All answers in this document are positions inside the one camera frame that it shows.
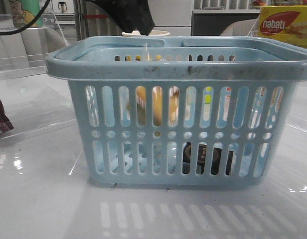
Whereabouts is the white paper cup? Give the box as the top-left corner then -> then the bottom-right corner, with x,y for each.
122,30 -> 170,37

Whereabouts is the black cable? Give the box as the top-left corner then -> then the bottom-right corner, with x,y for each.
0,0 -> 51,36

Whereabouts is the black tissue pack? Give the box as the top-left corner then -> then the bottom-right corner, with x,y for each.
182,142 -> 234,175

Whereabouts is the green cartoon drink carton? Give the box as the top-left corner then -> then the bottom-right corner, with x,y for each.
8,0 -> 40,28

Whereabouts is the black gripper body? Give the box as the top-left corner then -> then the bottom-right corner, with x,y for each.
93,0 -> 155,35

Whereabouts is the white cabinet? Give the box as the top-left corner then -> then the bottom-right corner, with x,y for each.
148,0 -> 194,36

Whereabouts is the bread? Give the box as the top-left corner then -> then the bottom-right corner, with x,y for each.
136,86 -> 180,127

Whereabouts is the light blue plastic basket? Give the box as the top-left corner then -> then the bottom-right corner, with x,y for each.
46,36 -> 307,188

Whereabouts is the yellow nabati wafer box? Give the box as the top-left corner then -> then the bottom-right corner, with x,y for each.
257,5 -> 307,48

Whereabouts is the clear acrylic display shelf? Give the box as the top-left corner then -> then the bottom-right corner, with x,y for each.
0,11 -> 69,134

